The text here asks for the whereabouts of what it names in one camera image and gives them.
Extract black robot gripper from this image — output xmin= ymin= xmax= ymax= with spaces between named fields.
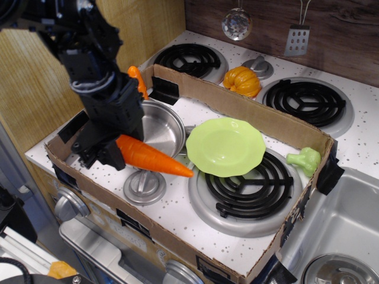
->
xmin=72 ymin=75 xmax=144 ymax=171

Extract orange toy carrot green stem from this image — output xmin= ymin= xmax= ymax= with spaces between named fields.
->
xmin=115 ymin=134 xmax=194 ymax=178

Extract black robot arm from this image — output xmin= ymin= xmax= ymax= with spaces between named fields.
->
xmin=1 ymin=1 xmax=144 ymax=170

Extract upright orange toy carrot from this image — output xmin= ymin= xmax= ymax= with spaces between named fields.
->
xmin=127 ymin=66 xmax=149 ymax=100

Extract light green plastic plate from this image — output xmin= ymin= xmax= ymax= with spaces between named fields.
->
xmin=186 ymin=118 xmax=266 ymax=178

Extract cardboard fence with black tape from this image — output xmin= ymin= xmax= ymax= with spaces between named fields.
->
xmin=45 ymin=65 xmax=337 ymax=283

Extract silver stovetop knob front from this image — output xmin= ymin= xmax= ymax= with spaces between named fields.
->
xmin=123 ymin=170 xmax=166 ymax=206

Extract silver stovetop knob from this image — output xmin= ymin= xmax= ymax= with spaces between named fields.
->
xmin=123 ymin=170 xmax=166 ymax=206
xmin=242 ymin=56 xmax=274 ymax=80

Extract silver oven knob left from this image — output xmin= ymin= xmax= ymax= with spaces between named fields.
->
xmin=54 ymin=187 xmax=90 ymax=222

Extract silver oven knob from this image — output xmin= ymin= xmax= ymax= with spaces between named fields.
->
xmin=162 ymin=260 xmax=204 ymax=284
xmin=54 ymin=187 xmax=90 ymax=222

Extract stainless steel pot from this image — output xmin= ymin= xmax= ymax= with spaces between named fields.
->
xmin=142 ymin=101 xmax=185 ymax=159

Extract black device left edge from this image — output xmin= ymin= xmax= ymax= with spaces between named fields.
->
xmin=1 ymin=187 xmax=37 ymax=243

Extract orange object bottom left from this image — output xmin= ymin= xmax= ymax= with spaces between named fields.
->
xmin=47 ymin=261 xmax=78 ymax=279

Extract silver oven knob right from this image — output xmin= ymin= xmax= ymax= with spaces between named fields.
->
xmin=162 ymin=260 xmax=204 ymax=284

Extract orange toy pumpkin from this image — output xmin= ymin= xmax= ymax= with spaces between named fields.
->
xmin=223 ymin=66 xmax=261 ymax=98

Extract front right black burner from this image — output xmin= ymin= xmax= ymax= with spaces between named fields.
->
xmin=188 ymin=150 xmax=303 ymax=238

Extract silver stovetop knob back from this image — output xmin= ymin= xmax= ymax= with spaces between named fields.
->
xmin=242 ymin=56 xmax=274 ymax=80

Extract hanging metal strainer ladle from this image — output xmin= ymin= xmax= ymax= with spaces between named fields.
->
xmin=221 ymin=0 xmax=252 ymax=41

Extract green toy broccoli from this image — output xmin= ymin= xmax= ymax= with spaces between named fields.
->
xmin=286 ymin=147 xmax=321 ymax=178

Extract hanging metal slotted spatula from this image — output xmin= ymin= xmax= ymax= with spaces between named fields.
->
xmin=284 ymin=0 xmax=311 ymax=57

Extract back right black burner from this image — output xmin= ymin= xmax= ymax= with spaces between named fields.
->
xmin=256 ymin=77 xmax=355 ymax=138

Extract stainless steel sink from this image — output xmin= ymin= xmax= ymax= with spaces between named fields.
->
xmin=280 ymin=168 xmax=378 ymax=283

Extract silver sink drain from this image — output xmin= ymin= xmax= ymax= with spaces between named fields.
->
xmin=301 ymin=254 xmax=378 ymax=284

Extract silver oven door handle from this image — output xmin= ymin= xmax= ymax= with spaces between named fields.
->
xmin=59 ymin=219 xmax=140 ymax=283

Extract black cable bottom left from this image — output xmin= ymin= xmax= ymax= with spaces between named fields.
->
xmin=0 ymin=256 xmax=32 ymax=284

